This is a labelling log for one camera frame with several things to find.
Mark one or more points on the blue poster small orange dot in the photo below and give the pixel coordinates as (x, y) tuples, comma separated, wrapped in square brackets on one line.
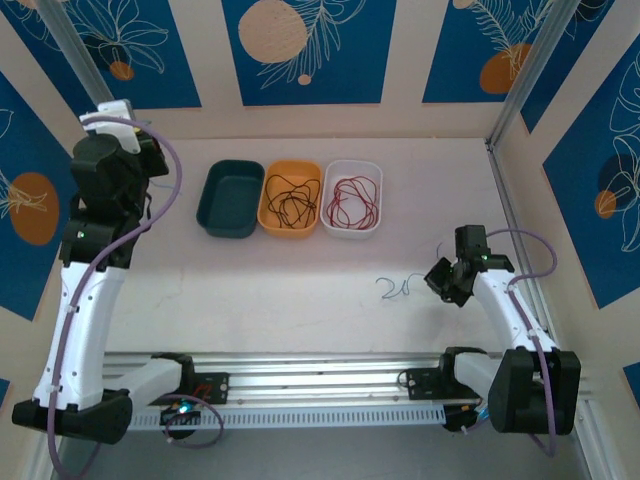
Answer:
[(165, 75)]

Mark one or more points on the black controller board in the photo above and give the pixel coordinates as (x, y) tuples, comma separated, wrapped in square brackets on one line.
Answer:
[(175, 417), (460, 417)]

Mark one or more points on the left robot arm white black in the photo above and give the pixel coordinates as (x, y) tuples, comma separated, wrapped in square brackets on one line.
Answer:
[(85, 325)]

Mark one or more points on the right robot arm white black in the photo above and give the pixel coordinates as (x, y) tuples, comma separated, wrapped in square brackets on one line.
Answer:
[(500, 300)]

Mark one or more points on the aluminium side rail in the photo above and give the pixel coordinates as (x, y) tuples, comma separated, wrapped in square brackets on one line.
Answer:
[(505, 200)]

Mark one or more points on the blue poster corner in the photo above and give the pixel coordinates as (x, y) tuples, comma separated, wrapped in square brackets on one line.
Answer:
[(4, 395), (632, 380)]

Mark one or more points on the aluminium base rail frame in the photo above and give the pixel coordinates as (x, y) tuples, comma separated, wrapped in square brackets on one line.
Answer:
[(320, 380)]

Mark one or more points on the blue poster cream circle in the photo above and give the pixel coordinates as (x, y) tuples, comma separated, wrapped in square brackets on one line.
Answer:
[(350, 75)]

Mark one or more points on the blue poster strip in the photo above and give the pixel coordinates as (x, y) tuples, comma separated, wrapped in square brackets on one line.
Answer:
[(555, 85), (67, 85)]

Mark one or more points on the blue poster orange oval plant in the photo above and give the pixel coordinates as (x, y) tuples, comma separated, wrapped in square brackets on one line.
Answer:
[(30, 280)]

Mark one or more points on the white plastic bin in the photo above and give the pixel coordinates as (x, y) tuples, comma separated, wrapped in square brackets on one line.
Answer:
[(352, 167)]

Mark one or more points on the blue poster dark circle leaf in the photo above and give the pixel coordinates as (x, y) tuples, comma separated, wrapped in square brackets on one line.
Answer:
[(590, 250)]

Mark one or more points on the orange plastic bin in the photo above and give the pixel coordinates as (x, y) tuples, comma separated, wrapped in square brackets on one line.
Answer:
[(280, 167)]

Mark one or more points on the aluminium corner post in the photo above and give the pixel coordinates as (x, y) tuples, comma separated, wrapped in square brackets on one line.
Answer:
[(90, 65), (530, 70)]

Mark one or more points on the blue poster orange circle fern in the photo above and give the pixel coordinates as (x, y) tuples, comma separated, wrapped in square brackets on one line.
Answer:
[(450, 50)]

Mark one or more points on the dark green plastic bin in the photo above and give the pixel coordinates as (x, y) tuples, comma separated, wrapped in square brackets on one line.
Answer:
[(230, 200)]

